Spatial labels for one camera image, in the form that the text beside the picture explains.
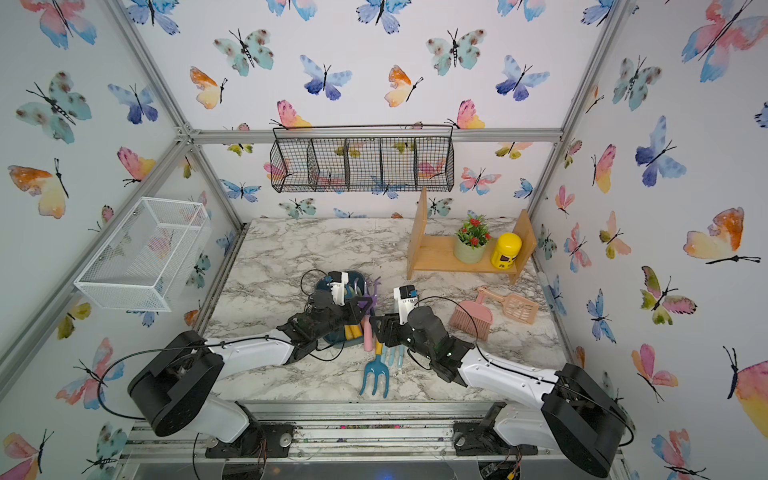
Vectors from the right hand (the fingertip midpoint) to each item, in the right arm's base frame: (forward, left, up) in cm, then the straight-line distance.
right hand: (379, 316), depth 78 cm
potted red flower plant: (+25, -26, +3) cm, 36 cm away
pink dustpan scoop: (+15, -42, -16) cm, 47 cm away
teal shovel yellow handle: (0, +8, -10) cm, 13 cm away
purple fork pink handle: (+1, +3, -4) cm, 5 cm away
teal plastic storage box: (+7, +8, +1) cm, 10 cm away
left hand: (+7, +2, -3) cm, 8 cm away
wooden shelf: (+29, -16, -9) cm, 34 cm away
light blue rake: (-4, -4, -15) cm, 16 cm away
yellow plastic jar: (+24, -37, 0) cm, 44 cm away
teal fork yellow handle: (-8, +1, -15) cm, 17 cm away
